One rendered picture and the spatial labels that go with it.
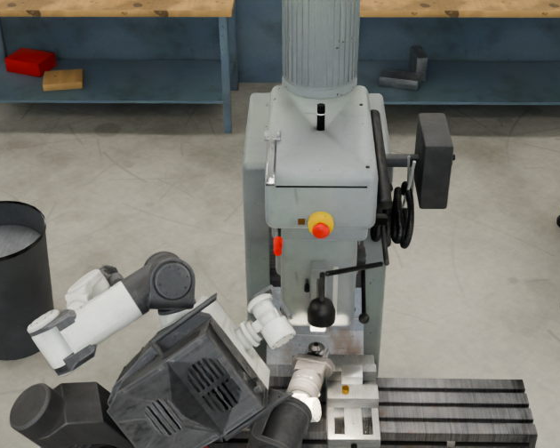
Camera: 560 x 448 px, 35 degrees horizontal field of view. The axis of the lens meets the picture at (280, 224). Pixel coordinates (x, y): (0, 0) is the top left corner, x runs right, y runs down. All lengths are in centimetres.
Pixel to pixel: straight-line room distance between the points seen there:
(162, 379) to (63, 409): 26
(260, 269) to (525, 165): 326
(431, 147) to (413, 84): 370
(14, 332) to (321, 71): 248
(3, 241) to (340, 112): 245
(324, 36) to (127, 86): 413
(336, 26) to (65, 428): 114
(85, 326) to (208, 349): 28
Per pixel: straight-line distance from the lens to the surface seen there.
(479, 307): 470
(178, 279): 191
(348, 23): 231
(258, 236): 286
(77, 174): 582
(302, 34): 230
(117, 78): 646
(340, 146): 214
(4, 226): 451
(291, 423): 205
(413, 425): 277
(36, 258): 420
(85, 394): 207
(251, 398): 187
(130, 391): 192
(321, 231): 206
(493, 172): 581
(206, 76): 641
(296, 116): 227
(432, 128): 259
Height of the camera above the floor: 295
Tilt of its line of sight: 35 degrees down
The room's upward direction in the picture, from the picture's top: 1 degrees counter-clockwise
